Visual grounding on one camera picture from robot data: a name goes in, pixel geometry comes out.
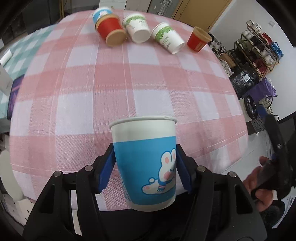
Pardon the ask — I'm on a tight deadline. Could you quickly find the wooden door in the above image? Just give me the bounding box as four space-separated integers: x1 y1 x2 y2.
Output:
172 0 232 32

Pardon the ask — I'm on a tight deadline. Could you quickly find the right hand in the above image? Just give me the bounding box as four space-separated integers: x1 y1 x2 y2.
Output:
243 156 273 212

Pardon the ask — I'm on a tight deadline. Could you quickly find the pink checked tablecloth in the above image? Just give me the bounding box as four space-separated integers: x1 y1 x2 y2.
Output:
10 11 248 200

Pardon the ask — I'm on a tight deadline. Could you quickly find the shoe rack with shoes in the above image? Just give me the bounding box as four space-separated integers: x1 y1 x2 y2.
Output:
234 20 283 79

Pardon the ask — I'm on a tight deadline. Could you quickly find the purple bag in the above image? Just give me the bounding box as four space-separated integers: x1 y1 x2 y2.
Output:
248 77 277 102

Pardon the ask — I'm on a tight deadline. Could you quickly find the white green paper cup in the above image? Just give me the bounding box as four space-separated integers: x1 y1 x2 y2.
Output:
151 22 185 54
122 13 151 44

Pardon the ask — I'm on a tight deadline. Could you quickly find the white green paper cup left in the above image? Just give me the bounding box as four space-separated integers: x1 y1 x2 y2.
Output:
122 13 151 44

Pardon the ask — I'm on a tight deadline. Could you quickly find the black printed bag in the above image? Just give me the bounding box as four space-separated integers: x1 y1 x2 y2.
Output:
230 69 259 99

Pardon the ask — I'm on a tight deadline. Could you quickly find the red paper cup lying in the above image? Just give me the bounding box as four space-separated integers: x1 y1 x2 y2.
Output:
95 14 127 47

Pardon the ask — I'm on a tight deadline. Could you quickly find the white green paper cup right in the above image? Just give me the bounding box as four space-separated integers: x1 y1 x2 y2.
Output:
151 22 185 54

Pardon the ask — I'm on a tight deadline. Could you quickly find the teal checked tablecloth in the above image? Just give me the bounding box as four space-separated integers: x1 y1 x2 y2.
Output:
1 25 57 120

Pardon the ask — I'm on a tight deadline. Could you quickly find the blue bunny paper cup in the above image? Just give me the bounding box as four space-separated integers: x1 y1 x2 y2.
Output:
110 116 177 211

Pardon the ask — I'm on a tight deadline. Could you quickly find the blue paper cup lying far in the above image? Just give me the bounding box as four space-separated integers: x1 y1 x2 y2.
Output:
92 6 113 23

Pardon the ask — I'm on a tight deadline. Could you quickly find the red paper cup upright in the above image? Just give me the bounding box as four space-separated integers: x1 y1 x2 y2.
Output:
187 27 212 52

